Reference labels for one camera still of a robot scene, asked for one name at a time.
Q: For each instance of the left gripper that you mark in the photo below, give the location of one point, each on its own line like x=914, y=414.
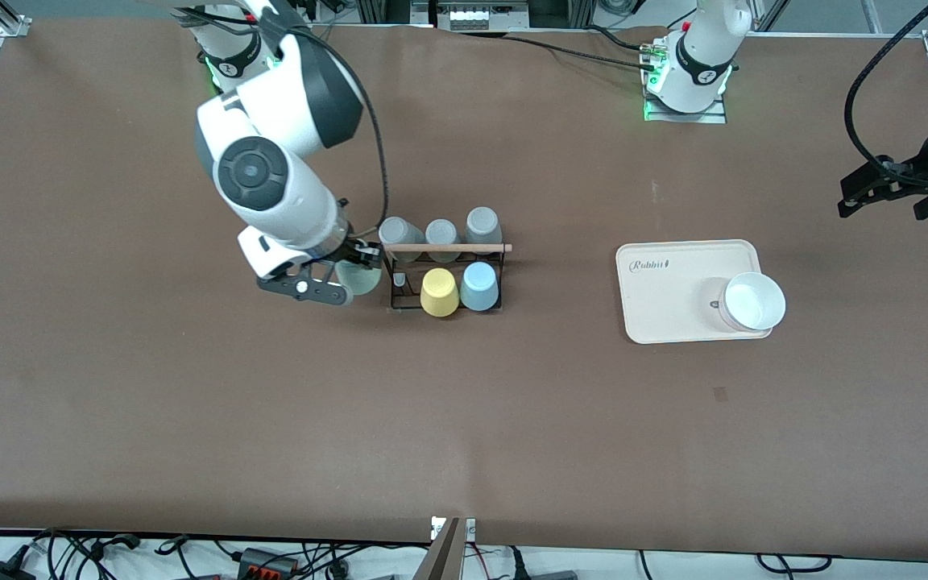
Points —
x=921, y=175

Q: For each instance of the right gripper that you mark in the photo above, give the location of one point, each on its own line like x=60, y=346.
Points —
x=349, y=251

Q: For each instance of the pale green cup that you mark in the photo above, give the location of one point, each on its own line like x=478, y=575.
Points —
x=361, y=280

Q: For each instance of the light blue cup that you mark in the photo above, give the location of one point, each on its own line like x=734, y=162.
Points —
x=480, y=286

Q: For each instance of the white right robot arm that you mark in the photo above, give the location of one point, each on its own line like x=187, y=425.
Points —
x=287, y=105

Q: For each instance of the grey cup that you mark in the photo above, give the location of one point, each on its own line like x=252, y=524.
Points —
x=396, y=232
x=441, y=232
x=482, y=221

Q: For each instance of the yellow cup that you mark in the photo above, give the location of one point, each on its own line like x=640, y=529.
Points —
x=440, y=292

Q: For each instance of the white bowl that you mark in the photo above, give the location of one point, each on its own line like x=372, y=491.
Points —
x=754, y=302

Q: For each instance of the beige plastic tray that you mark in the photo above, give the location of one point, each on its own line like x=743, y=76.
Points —
x=665, y=298

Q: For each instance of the white power strip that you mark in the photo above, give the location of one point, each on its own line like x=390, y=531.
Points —
x=484, y=18

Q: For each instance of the black red connector block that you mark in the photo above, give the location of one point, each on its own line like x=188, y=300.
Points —
x=267, y=562

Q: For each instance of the black power adapter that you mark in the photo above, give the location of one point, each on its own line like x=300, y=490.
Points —
x=1, y=572

